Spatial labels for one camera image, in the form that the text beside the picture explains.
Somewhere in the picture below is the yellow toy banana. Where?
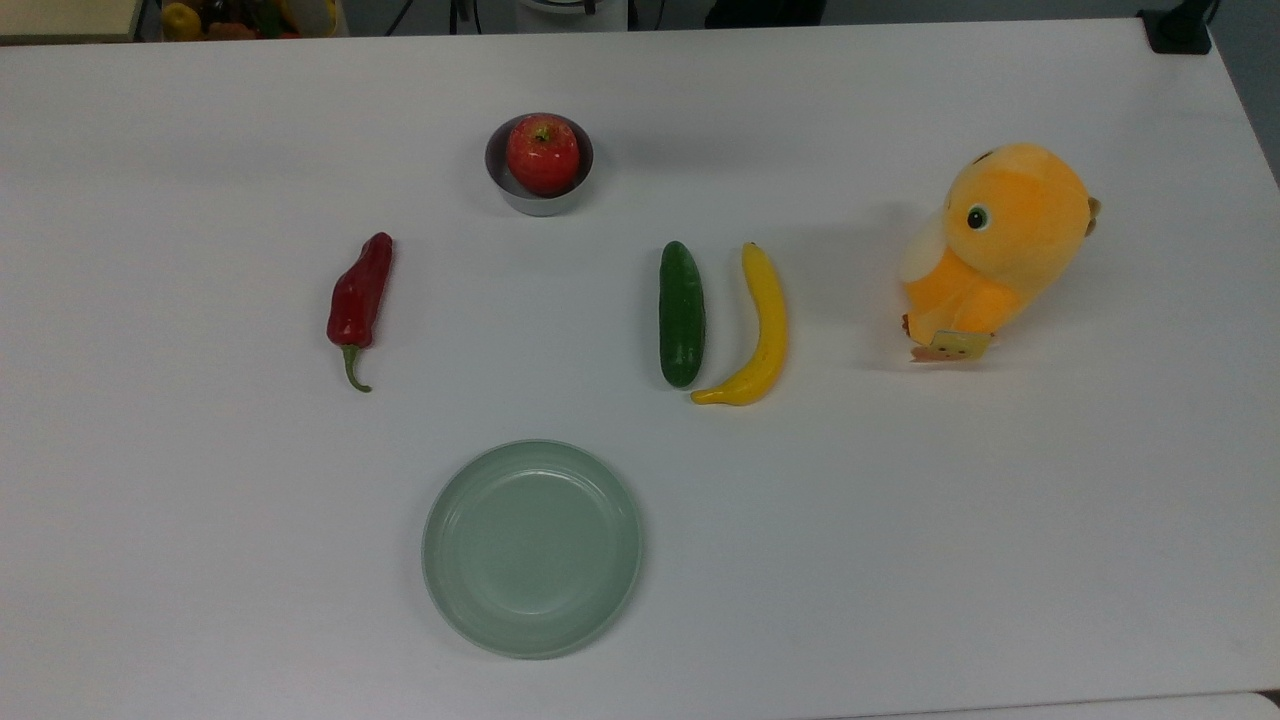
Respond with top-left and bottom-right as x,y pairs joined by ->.
690,242 -> 790,407

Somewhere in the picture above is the grey metal bowl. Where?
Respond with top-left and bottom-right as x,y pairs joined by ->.
485,112 -> 595,218

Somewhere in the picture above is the box of toy fruit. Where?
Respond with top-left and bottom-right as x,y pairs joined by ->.
140,0 -> 347,42

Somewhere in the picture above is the black clamp base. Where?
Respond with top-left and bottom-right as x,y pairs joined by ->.
1138,0 -> 1218,55

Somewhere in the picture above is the red toy apple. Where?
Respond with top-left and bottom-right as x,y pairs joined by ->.
506,114 -> 581,197

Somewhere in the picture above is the beige cardboard box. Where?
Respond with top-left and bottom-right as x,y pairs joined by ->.
0,0 -> 147,46

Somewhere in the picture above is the orange plush toy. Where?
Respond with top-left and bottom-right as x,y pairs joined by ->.
898,143 -> 1102,351

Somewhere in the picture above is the red toy chili pepper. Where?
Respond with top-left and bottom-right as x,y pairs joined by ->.
327,232 -> 394,393

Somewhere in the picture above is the green toy cucumber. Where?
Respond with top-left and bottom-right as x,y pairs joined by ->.
658,240 -> 707,389

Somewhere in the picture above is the pale green plate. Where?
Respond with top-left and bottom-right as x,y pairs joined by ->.
421,439 -> 645,660

